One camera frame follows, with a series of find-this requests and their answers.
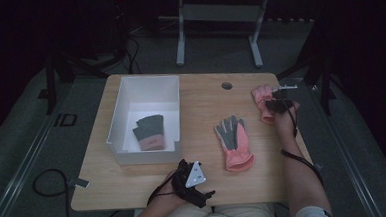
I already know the hand-held gripper cable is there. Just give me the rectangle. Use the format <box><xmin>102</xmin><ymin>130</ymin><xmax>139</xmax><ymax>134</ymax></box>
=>
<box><xmin>144</xmin><ymin>170</ymin><xmax>184</xmax><ymax>208</ymax></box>
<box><xmin>277</xmin><ymin>105</ymin><xmax>325</xmax><ymax>189</ymax></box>

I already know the black floor cable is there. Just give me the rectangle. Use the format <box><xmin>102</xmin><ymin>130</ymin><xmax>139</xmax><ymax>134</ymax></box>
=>
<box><xmin>31</xmin><ymin>167</ymin><xmax>75</xmax><ymax>217</ymax></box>

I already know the person's right hand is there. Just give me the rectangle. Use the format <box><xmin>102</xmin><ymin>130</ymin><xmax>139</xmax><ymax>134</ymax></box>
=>
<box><xmin>272</xmin><ymin>102</ymin><xmax>303</xmax><ymax>141</ymax></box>

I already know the metal floor rail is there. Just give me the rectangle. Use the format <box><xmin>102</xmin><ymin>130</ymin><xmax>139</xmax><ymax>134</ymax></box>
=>
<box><xmin>0</xmin><ymin>82</ymin><xmax>82</xmax><ymax>217</ymax></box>
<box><xmin>308</xmin><ymin>78</ymin><xmax>385</xmax><ymax>217</ymax></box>

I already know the pink padded glove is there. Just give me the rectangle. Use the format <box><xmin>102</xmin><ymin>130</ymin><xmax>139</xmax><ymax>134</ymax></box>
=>
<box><xmin>250</xmin><ymin>83</ymin><xmax>284</xmax><ymax>126</ymax></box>

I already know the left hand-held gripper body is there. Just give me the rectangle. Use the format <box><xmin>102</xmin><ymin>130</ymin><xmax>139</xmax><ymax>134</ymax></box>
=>
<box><xmin>170</xmin><ymin>157</ymin><xmax>209</xmax><ymax>211</ymax></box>

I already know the white plastic box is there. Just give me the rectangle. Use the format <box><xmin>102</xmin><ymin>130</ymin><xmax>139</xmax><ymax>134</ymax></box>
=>
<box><xmin>102</xmin><ymin>72</ymin><xmax>185</xmax><ymax>168</ymax></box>

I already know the black tripod stand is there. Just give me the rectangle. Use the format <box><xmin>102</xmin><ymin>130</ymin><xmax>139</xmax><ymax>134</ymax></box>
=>
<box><xmin>274</xmin><ymin>17</ymin><xmax>342</xmax><ymax>119</ymax></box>
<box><xmin>33</xmin><ymin>11</ymin><xmax>133</xmax><ymax>117</ymax></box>

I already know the right hand-held gripper cable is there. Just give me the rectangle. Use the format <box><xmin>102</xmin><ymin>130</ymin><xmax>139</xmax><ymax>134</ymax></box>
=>
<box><xmin>277</xmin><ymin>105</ymin><xmax>325</xmax><ymax>189</ymax></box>

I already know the left hand-held gripper cable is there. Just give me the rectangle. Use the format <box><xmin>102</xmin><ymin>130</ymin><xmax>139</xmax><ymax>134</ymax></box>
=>
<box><xmin>144</xmin><ymin>170</ymin><xmax>184</xmax><ymax>208</ymax></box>

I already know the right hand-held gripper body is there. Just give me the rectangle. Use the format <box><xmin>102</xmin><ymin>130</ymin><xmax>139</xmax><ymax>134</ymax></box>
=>
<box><xmin>272</xmin><ymin>84</ymin><xmax>300</xmax><ymax>115</ymax></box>

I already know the person's white sleeve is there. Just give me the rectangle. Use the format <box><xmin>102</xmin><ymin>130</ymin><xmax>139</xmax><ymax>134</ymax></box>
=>
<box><xmin>291</xmin><ymin>204</ymin><xmax>335</xmax><ymax>217</ymax></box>

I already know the white metal desk frame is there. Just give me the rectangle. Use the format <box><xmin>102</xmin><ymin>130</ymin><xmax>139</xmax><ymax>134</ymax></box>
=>
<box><xmin>172</xmin><ymin>0</ymin><xmax>276</xmax><ymax>73</ymax></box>

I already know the gray knit glove pink cuff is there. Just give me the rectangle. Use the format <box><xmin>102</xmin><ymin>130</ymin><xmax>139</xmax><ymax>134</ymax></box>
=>
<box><xmin>131</xmin><ymin>113</ymin><xmax>167</xmax><ymax>153</ymax></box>

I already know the pink glove with gray palm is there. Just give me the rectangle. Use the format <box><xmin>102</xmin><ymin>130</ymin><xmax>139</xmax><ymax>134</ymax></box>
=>
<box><xmin>212</xmin><ymin>113</ymin><xmax>256</xmax><ymax>173</ymax></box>

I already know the person's left hand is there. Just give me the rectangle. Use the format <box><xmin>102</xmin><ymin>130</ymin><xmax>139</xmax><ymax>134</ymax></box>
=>
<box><xmin>149</xmin><ymin>171</ymin><xmax>191</xmax><ymax>209</ymax></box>

